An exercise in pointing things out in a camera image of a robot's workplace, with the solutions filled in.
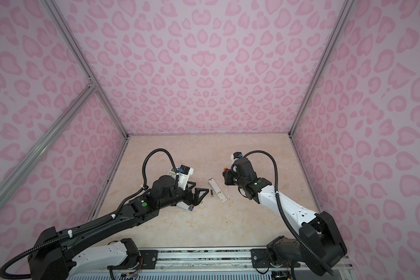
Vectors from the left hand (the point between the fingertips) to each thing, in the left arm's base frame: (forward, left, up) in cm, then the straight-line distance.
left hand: (203, 185), depth 73 cm
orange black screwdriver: (+7, -10, -5) cm, 13 cm away
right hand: (+9, -10, -5) cm, 14 cm away
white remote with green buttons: (+19, +20, -20) cm, 33 cm away
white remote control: (+3, -8, -19) cm, 21 cm away
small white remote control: (-8, +8, -1) cm, 11 cm away
